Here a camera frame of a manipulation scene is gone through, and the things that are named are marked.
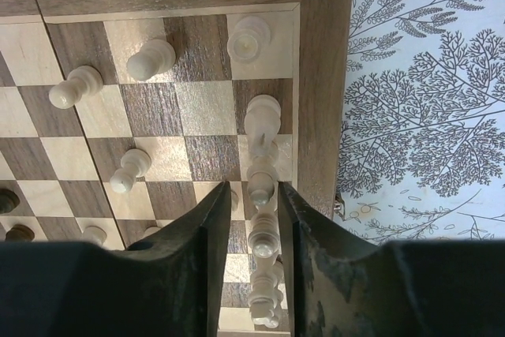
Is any white chess knight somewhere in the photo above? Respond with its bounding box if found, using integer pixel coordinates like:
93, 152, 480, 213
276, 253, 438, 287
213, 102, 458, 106
244, 95, 281, 156

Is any floral table mat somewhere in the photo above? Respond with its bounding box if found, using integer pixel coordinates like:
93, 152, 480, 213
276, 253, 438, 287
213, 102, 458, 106
332, 0, 504, 245

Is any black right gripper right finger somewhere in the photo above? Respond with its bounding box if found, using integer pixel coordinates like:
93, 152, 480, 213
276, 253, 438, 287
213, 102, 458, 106
278, 182, 504, 336

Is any white chess king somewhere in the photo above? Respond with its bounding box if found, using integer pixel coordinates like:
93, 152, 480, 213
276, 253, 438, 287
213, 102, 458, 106
248, 260, 284, 328

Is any white chess queen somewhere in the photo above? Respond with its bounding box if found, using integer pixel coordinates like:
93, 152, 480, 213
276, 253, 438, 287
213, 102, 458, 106
248, 212, 280, 259

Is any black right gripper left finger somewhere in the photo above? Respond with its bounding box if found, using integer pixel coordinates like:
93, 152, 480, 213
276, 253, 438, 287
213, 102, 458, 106
1, 182, 231, 336

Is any white chess rook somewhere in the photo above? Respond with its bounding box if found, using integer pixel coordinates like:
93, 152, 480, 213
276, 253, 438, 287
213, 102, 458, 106
226, 16, 271, 64

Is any wooden chess board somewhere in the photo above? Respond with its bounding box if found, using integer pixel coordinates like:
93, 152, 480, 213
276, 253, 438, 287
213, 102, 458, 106
1, 0, 351, 336

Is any white chess bishop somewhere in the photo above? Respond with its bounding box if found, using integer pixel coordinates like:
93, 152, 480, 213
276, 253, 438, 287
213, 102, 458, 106
247, 156, 279, 206

